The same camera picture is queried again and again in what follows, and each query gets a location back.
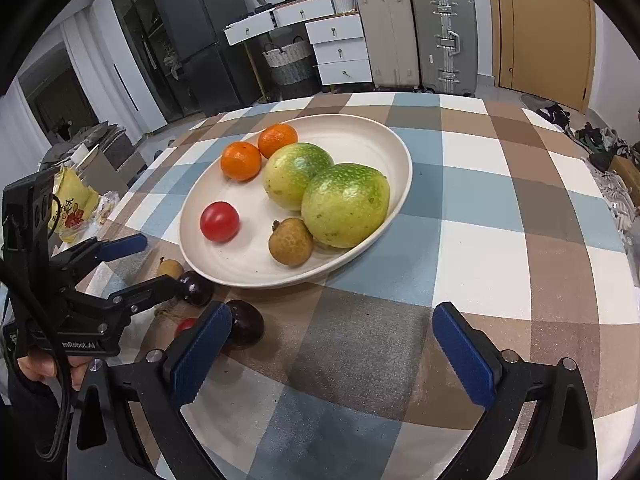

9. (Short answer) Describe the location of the yellow snack bag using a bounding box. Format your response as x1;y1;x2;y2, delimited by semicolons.
50;165;101;243

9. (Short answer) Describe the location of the dark purple plum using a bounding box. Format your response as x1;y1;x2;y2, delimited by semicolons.
177;270;216;308
222;299;265;351

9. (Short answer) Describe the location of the dark glass wardrobe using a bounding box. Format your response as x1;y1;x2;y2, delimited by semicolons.
107;0;186;126

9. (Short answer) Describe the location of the orange mandarin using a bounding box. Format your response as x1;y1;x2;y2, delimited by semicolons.
220;141;263;182
257;123;299;159

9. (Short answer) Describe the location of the green speckled round fruit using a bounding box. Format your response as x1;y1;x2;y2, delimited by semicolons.
301;162;391;249

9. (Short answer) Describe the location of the white wardrobe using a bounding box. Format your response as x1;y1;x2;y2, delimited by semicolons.
92;0;168;133

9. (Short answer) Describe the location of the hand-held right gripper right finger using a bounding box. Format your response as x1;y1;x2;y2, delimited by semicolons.
432;302;598;480

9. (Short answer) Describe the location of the person's left forearm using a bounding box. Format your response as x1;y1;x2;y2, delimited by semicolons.
0;375;66;480

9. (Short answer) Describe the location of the yellow green round fruit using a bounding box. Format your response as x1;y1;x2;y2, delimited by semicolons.
263;142;335;212

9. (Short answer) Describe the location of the white curtain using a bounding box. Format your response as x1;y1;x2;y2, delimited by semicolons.
62;7;108;128

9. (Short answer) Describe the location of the wooden door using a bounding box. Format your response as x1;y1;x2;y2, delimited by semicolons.
485;0;598;115

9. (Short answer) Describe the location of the clear snack bag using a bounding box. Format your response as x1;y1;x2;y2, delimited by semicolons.
92;191;121;226

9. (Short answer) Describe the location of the grey clothes pile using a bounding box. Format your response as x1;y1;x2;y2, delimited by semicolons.
42;120;133;161

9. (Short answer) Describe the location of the cream round plate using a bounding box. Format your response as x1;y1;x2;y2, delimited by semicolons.
179;114;413;289

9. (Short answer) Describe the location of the person's left hand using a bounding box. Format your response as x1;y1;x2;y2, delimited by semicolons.
17;355;88;391

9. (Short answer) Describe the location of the small brown fruit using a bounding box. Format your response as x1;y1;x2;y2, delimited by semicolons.
156;257;185;281

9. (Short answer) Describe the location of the beige suitcase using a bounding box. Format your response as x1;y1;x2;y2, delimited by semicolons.
354;0;421;90

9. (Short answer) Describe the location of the dark grey refrigerator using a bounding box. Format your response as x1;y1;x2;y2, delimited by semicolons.
153;0;261;116

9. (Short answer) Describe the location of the woven laundry basket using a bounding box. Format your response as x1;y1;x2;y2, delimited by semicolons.
262;36;321;100

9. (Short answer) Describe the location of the silver suitcase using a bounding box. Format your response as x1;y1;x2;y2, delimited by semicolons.
411;0;478;97

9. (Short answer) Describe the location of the checked tablecloth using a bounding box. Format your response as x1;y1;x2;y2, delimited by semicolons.
65;91;631;480

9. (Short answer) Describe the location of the black cable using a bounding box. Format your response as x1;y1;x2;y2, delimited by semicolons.
0;260;73;461

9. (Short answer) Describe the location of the small brown cardboard box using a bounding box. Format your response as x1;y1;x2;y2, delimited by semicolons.
610;155;640;196

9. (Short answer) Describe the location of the pile of shoes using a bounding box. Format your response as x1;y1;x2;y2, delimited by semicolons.
537;100;640;241

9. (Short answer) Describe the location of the brown longan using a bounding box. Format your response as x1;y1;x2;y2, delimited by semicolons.
268;217;314;267

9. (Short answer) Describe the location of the white dresser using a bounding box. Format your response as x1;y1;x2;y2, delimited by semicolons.
223;0;375;91

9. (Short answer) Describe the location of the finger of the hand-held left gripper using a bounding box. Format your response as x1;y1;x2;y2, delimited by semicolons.
55;233;148;286
77;277;190;317

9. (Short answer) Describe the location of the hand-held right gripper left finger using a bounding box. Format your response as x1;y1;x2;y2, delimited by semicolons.
67;301;233;480

